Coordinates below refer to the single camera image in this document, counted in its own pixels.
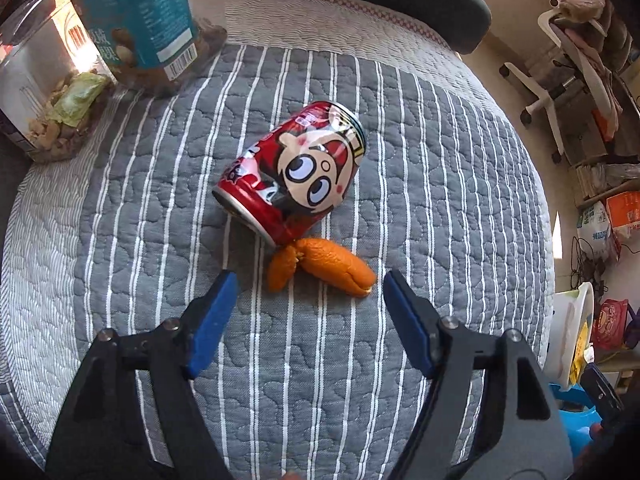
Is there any tangle of black cables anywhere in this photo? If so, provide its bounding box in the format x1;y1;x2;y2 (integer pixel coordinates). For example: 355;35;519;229
570;237;613;293

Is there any white office chair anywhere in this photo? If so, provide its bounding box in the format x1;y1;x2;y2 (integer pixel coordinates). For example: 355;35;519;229
502;2;640;163

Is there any white plastic bin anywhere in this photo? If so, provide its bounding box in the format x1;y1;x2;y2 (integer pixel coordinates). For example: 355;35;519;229
542;281;597;392

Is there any orange peel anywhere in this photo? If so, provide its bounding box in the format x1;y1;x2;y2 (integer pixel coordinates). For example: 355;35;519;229
267;237;377;297

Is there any blue plastic stool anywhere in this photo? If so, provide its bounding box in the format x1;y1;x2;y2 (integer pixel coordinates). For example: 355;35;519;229
550;382;603;453

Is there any beige clothing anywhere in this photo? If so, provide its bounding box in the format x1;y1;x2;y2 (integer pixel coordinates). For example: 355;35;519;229
550;0;633;111

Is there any orange cardboard box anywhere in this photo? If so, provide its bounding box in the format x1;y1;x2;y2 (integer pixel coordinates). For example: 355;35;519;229
606;192;640;243

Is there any grey striped quilted blanket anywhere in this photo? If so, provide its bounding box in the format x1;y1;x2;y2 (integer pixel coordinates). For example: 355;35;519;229
0;0;558;480

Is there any purple plastic stool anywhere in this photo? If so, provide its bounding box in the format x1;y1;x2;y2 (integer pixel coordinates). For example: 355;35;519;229
622;307;640;353

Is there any red snack bag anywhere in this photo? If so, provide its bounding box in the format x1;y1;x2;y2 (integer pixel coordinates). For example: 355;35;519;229
592;299;632;351

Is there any white printed plastic bag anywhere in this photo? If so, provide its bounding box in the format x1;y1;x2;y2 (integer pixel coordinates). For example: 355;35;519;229
576;201;615;261

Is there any red cartoon drink can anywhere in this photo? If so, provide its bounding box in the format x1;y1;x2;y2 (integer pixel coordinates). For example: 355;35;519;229
211;101;368;247

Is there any stack of books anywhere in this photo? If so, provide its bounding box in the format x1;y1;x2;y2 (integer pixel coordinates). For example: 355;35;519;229
575;162;640;208

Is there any yellow wrapper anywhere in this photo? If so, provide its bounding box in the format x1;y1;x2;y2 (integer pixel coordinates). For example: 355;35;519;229
567;322;592;383

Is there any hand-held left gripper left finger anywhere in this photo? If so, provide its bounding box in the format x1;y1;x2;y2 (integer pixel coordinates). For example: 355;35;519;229
45;269;240;480

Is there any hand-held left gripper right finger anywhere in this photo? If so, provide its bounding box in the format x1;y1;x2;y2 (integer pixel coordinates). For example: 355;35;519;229
384;269;576;480

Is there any clear jar with teal label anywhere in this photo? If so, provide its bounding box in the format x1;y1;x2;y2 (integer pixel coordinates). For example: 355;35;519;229
70;0;228;98

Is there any clear jar with black lid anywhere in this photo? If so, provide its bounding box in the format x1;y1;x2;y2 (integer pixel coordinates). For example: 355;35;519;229
0;0;118;163

